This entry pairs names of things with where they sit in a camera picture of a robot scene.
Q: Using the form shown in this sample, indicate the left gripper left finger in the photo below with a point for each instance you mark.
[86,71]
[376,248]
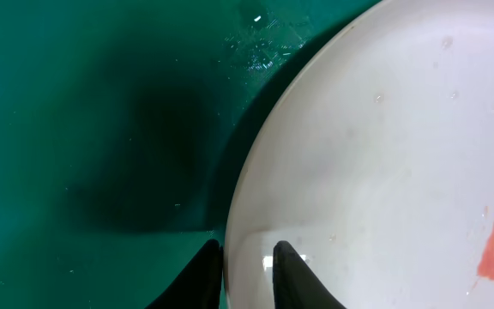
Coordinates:
[198,285]

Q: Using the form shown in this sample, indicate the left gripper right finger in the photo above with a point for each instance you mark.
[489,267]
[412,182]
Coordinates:
[295,285]

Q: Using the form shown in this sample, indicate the white plate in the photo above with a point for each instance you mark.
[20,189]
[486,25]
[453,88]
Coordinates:
[377,165]

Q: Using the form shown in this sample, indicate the teal plastic tray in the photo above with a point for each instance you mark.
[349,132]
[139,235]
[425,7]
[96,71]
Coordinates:
[124,125]

